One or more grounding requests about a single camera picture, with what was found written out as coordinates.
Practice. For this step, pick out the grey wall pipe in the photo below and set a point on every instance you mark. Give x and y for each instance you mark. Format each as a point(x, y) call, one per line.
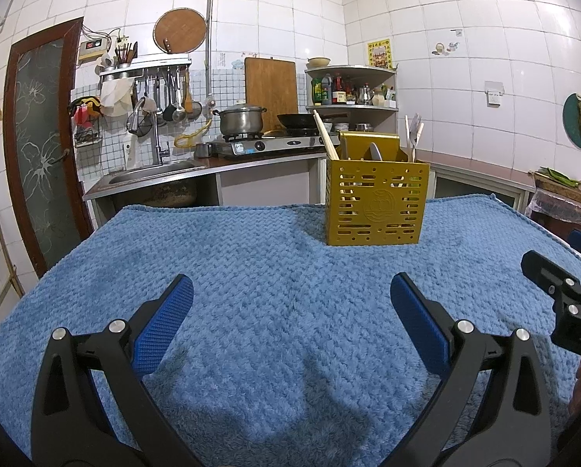
point(208, 34)

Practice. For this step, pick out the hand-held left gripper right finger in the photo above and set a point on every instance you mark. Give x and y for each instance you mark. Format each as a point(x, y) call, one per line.
point(419, 331)

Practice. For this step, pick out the white bottle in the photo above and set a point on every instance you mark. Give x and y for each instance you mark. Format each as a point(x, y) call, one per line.
point(130, 155)

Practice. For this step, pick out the plastic covered stand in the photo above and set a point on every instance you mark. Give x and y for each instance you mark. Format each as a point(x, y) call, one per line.
point(563, 211)

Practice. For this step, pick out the dark red sauce bottle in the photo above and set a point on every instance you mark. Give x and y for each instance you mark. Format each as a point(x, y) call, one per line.
point(338, 91)

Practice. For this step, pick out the steel utensil cup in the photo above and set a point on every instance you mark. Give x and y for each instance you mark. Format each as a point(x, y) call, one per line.
point(124, 58)

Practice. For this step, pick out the hanging white cloth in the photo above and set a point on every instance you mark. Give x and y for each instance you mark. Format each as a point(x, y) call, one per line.
point(116, 97)

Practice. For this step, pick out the brown door with frosted glass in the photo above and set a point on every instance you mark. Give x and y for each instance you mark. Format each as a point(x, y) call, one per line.
point(42, 155)

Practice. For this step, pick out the gas stove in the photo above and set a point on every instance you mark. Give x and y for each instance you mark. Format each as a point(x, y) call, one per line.
point(271, 146)

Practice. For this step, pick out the kitchen counter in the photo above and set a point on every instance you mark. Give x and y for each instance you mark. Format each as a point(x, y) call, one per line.
point(465, 163)

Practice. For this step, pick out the round wooden board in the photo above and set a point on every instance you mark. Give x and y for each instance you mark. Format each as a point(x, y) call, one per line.
point(181, 29)

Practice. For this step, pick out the beige electric box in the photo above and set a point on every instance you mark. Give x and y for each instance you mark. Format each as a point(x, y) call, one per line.
point(94, 49)

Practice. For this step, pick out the beige bowl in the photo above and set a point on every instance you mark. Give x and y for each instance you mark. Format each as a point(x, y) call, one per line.
point(318, 62)

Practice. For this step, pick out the hanging wooden spatula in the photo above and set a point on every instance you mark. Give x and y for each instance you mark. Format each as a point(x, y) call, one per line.
point(188, 99)

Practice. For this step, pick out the yellow plastic utensil holder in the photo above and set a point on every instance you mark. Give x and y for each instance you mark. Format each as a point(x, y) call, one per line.
point(375, 204)

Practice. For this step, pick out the wooden chopstick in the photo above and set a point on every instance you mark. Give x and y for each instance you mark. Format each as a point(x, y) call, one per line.
point(322, 129)

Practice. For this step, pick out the wooden chopping block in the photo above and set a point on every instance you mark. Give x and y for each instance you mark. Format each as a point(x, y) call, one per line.
point(563, 192)

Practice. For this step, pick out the wooden cutting board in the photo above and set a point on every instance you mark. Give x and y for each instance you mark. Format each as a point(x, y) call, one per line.
point(271, 87)

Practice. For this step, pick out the small steel cup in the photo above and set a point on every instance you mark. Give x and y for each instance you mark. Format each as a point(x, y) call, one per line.
point(203, 151)

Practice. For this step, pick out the green vegetables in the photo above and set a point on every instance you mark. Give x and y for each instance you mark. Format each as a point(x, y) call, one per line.
point(558, 176)

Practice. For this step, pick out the metal spoon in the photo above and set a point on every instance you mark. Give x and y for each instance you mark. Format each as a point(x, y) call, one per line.
point(374, 153)

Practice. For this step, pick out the black wok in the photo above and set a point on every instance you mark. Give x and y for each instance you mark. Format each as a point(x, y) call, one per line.
point(295, 120)

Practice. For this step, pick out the blue knitted blanket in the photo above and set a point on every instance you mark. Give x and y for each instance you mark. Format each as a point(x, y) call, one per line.
point(271, 262)

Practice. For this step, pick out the steel cooking pot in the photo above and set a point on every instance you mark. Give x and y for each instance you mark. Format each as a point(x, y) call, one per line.
point(242, 121)

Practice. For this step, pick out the steel sink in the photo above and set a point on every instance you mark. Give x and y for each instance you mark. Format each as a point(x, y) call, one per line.
point(154, 172)

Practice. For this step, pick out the steel faucet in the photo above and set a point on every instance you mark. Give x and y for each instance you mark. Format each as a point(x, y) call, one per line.
point(158, 151)

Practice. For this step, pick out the yellow wall poster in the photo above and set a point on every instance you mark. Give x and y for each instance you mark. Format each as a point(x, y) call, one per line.
point(379, 54)

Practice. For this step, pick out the white wall socket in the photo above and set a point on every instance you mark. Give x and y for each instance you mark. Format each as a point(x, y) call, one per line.
point(495, 94)

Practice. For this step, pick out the steel kettle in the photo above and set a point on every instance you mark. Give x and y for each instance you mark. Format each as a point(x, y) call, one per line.
point(363, 96)

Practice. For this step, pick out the ceramic jug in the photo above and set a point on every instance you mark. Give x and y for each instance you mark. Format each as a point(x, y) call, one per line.
point(378, 98)

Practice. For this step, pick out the hanging steel ladle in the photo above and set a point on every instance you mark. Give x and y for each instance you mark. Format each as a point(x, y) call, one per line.
point(177, 114)

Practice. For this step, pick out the corner shelf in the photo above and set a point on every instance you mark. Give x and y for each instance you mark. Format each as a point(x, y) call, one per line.
point(349, 107)

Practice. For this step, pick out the wooden stick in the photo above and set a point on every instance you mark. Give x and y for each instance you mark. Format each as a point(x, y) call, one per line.
point(3, 243)

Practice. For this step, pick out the green bottle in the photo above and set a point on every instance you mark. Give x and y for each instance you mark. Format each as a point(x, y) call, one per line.
point(316, 92)

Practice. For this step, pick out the steel wall rack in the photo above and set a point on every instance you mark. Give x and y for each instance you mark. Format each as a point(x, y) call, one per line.
point(144, 68)

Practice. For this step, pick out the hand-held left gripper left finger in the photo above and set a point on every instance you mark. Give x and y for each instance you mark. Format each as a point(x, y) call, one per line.
point(166, 316)

